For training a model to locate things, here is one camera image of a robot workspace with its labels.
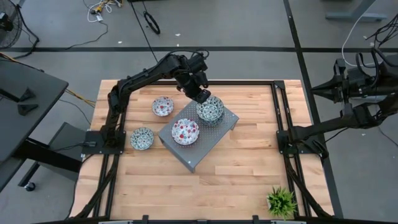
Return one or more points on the grey perforated metal shelf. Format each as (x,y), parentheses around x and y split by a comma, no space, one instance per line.
(205,143)

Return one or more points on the black office desk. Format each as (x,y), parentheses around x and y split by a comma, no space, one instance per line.
(46,90)

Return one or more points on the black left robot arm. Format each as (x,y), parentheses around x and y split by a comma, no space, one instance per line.
(146,74)

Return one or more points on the white power strip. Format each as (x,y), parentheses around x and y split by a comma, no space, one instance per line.
(99,17)

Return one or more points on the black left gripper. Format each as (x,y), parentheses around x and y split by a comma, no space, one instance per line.
(191,84)

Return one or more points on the black desk leg base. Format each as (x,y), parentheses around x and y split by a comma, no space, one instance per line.
(62,138)

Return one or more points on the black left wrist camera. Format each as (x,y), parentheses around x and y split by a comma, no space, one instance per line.
(199,63)

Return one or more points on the black wedge bracket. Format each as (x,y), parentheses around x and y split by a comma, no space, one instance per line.
(28,109)
(27,95)

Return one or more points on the red floral ceramic bowl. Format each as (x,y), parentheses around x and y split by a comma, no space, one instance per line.
(185,132)
(162,106)

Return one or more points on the black frame clamp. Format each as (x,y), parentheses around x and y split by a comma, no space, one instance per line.
(145,219)
(255,219)

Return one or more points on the black floor fan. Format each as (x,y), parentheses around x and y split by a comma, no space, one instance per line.
(9,26)

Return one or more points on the grey desk leg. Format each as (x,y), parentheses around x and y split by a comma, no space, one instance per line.
(354,15)

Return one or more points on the silver frame bracket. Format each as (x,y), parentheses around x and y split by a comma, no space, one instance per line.
(115,222)
(287,222)

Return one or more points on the black desk caster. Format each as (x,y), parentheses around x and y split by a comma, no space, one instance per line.
(30,187)

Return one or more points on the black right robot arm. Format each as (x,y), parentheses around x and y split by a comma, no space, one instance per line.
(326,127)

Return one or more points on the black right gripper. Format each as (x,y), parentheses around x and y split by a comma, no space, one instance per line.
(357,84)

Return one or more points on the small green potted plant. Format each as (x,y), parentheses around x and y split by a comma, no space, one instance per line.
(281,203)

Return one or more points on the black aluminium table frame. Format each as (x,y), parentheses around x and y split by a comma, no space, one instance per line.
(242,82)

